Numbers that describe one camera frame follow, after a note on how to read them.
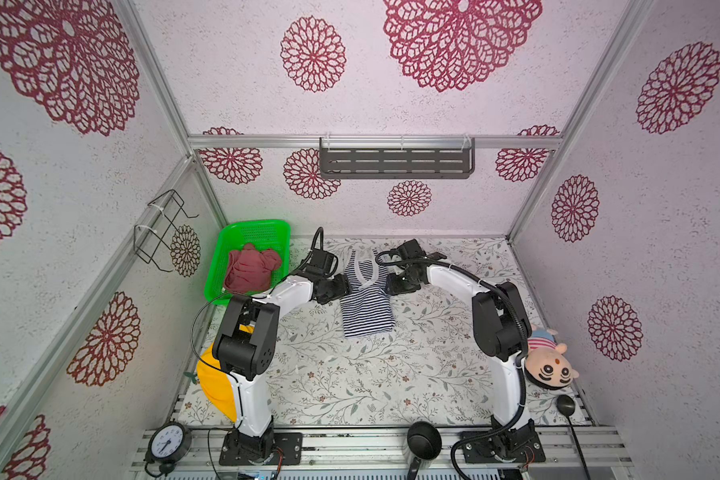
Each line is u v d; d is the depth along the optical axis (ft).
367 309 3.22
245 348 1.67
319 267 2.56
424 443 2.44
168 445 2.36
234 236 3.68
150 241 2.47
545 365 2.61
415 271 2.46
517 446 2.14
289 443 2.45
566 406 2.61
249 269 3.46
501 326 1.82
